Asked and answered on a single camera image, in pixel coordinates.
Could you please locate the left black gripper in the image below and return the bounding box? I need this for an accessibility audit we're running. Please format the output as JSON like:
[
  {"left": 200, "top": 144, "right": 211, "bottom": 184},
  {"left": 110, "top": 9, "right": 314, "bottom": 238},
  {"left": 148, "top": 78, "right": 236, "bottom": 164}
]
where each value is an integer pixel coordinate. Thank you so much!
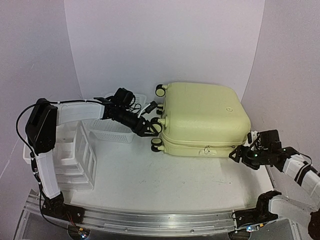
[{"left": 114, "top": 107, "right": 160, "bottom": 137}]

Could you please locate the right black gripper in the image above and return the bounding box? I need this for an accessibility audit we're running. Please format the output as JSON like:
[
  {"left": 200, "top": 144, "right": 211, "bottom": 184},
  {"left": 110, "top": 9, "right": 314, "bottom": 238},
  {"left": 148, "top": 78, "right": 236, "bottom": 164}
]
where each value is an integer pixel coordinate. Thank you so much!
[{"left": 228, "top": 146, "right": 271, "bottom": 171}]

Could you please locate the pale yellow hard-shell suitcase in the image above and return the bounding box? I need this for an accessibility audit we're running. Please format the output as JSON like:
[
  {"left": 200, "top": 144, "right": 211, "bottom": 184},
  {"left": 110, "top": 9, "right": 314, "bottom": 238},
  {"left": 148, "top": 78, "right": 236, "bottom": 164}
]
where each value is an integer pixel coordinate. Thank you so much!
[{"left": 151, "top": 82, "right": 251, "bottom": 157}]

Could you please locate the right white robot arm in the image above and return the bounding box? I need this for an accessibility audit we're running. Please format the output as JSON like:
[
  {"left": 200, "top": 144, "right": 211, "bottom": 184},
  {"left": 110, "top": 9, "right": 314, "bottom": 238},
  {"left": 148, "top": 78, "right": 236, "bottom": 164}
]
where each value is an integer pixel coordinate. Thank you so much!
[{"left": 229, "top": 129, "right": 320, "bottom": 226}]

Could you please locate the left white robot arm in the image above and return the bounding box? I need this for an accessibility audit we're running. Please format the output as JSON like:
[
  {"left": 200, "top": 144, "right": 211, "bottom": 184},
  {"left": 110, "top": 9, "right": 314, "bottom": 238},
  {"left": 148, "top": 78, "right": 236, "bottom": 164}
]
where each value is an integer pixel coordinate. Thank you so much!
[{"left": 25, "top": 97, "right": 160, "bottom": 219}]

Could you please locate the white perforated plastic basket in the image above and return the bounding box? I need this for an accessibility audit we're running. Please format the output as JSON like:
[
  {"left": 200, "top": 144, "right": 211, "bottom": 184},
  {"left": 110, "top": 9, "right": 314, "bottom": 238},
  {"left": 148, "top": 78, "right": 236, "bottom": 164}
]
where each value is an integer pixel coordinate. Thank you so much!
[{"left": 89, "top": 91, "right": 148, "bottom": 144}]

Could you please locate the white plastic drawer organizer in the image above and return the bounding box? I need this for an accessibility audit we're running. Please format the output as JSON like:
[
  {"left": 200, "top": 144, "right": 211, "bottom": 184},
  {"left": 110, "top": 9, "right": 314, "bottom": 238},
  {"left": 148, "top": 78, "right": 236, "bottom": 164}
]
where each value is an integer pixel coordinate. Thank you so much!
[{"left": 22, "top": 120, "right": 98, "bottom": 193}]

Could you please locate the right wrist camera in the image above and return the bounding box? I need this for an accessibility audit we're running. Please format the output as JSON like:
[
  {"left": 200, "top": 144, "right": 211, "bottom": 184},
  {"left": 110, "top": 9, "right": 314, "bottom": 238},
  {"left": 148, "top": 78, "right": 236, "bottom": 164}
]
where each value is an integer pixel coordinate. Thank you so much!
[{"left": 251, "top": 131, "right": 260, "bottom": 144}]

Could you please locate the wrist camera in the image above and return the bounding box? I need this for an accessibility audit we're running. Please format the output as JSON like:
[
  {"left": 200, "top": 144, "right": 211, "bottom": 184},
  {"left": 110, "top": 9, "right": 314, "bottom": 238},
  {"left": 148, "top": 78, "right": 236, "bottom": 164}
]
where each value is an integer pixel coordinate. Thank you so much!
[
  {"left": 251, "top": 131, "right": 260, "bottom": 144},
  {"left": 137, "top": 101, "right": 158, "bottom": 118}
]

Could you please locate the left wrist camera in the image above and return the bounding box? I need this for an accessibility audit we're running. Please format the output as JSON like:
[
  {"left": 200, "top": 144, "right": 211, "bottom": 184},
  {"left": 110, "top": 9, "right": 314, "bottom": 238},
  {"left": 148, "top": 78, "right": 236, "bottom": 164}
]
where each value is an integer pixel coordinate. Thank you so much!
[{"left": 137, "top": 101, "right": 158, "bottom": 118}]

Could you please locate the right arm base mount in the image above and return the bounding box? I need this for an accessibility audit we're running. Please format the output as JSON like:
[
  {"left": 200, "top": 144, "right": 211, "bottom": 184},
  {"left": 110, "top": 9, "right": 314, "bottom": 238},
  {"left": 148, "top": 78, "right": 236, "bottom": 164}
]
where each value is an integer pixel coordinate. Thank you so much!
[{"left": 234, "top": 190, "right": 281, "bottom": 229}]

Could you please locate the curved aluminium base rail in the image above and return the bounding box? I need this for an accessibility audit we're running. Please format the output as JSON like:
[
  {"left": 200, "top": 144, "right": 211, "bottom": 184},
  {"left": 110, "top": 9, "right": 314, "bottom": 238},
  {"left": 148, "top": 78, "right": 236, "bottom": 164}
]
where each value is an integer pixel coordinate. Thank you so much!
[{"left": 14, "top": 188, "right": 301, "bottom": 240}]

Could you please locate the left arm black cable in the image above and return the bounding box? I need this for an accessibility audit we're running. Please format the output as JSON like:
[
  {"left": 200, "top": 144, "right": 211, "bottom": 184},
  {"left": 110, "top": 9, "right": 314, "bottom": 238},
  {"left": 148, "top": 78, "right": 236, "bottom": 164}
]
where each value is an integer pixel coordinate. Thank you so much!
[{"left": 15, "top": 99, "right": 106, "bottom": 226}]

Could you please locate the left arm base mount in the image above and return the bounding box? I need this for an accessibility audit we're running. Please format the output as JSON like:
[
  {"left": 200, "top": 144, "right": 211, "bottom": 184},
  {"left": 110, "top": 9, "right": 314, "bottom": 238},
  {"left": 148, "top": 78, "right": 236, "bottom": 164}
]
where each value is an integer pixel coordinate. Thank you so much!
[{"left": 41, "top": 192, "right": 85, "bottom": 224}]

